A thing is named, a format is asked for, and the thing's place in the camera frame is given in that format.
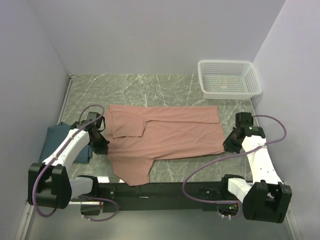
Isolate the folded blue t shirt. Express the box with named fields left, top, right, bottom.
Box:
left=39, top=122, right=93, bottom=164

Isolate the white plastic basket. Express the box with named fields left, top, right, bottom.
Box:
left=197, top=60, right=263, bottom=100

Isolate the aluminium frame rail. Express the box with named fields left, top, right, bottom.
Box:
left=14, top=194, right=81, bottom=240

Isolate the black base beam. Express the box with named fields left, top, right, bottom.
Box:
left=97, top=181, right=240, bottom=215

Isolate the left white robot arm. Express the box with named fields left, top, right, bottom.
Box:
left=27, top=112, right=109, bottom=209

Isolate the pink t shirt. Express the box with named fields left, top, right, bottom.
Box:
left=104, top=104, right=225, bottom=186

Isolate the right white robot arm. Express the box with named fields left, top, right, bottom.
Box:
left=219, top=112, right=292, bottom=224

